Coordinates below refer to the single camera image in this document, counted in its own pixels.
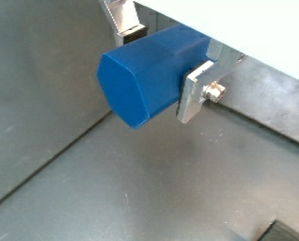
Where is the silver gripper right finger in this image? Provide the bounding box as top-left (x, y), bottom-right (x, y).
top-left (176, 39), bottom-right (244, 123)

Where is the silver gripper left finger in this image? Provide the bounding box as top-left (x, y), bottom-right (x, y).
top-left (97, 0), bottom-right (147, 46)

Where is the blue hexagon prism block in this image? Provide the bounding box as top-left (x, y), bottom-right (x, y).
top-left (96, 24), bottom-right (210, 129)

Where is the dark curved holder stand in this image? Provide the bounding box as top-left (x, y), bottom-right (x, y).
top-left (258, 220), bottom-right (299, 241)

